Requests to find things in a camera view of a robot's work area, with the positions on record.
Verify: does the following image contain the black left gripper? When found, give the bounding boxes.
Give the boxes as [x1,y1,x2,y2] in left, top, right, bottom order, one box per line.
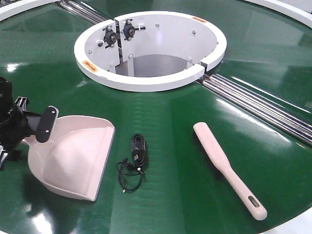
[0,97,59,171]

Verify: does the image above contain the beige plastic dustpan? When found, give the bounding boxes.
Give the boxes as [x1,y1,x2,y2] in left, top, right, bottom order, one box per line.
[22,115,115,201]

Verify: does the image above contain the black usb cable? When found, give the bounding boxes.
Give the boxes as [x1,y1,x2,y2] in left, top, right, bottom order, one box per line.
[116,133,148,194]

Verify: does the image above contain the beige hand broom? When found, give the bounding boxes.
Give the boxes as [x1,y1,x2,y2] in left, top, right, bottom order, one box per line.
[193,122,267,220]

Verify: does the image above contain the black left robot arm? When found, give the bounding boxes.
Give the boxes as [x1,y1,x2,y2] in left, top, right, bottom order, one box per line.
[0,77,59,171]

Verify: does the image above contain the white outer conveyor rim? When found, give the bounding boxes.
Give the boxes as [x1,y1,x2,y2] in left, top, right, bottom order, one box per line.
[0,0,312,28]

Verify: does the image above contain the green circular conveyor belt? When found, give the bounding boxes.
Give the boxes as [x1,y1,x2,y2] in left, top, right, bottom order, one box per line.
[0,0,312,234]

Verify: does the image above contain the left black bearing unit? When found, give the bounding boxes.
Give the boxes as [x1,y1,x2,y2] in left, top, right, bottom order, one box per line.
[97,26,118,49]

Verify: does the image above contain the black bearing unit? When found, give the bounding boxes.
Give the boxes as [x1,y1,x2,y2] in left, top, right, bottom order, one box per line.
[97,26,118,49]
[122,19,146,41]

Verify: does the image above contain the far steel transfer rollers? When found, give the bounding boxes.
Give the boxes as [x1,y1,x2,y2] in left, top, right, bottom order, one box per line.
[57,0,107,24]

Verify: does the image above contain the steel transfer rollers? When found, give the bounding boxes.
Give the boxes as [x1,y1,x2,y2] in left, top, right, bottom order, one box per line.
[57,0,107,24]
[197,74,312,146]

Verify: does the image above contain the right black bearing unit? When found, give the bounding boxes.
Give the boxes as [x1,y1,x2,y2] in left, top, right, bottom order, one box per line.
[122,19,146,41]

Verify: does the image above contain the white inner ring guard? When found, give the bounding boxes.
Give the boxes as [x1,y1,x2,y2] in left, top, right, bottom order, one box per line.
[74,11,227,92]

